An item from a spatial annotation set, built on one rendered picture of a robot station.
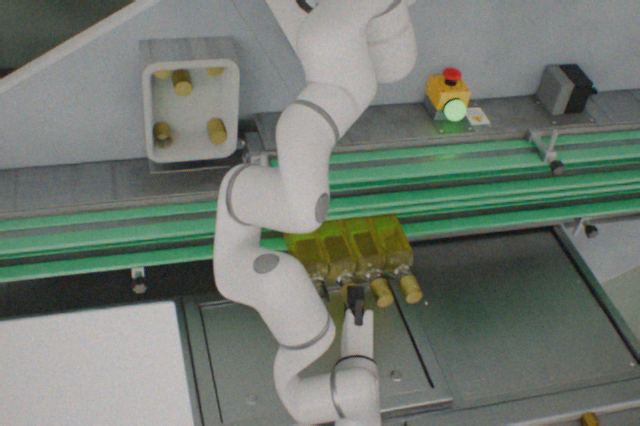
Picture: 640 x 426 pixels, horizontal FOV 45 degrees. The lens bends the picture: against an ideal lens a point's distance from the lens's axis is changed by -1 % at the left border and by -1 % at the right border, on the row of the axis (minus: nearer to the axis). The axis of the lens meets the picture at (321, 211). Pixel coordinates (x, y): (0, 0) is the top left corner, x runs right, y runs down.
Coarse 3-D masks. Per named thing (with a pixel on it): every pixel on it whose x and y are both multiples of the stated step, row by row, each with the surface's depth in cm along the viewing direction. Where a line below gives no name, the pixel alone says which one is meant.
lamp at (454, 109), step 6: (450, 102) 160; (456, 102) 160; (462, 102) 161; (444, 108) 161; (450, 108) 160; (456, 108) 160; (462, 108) 160; (450, 114) 160; (456, 114) 160; (462, 114) 161; (456, 120) 162
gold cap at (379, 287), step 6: (372, 282) 148; (378, 282) 147; (384, 282) 147; (372, 288) 148; (378, 288) 146; (384, 288) 146; (378, 294) 146; (384, 294) 145; (390, 294) 146; (378, 300) 145; (384, 300) 146; (390, 300) 146; (384, 306) 147
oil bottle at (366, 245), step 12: (348, 228) 156; (360, 228) 156; (372, 228) 156; (360, 240) 153; (372, 240) 154; (360, 252) 151; (372, 252) 151; (360, 264) 150; (372, 264) 150; (384, 264) 151; (360, 276) 152
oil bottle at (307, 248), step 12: (288, 240) 155; (300, 240) 152; (312, 240) 152; (288, 252) 156; (300, 252) 149; (312, 252) 150; (324, 252) 151; (312, 264) 148; (324, 264) 148; (312, 276) 147; (324, 276) 148
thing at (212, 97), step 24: (144, 72) 137; (192, 72) 147; (144, 96) 140; (168, 96) 150; (192, 96) 151; (216, 96) 152; (168, 120) 153; (192, 120) 155; (192, 144) 154; (216, 144) 155
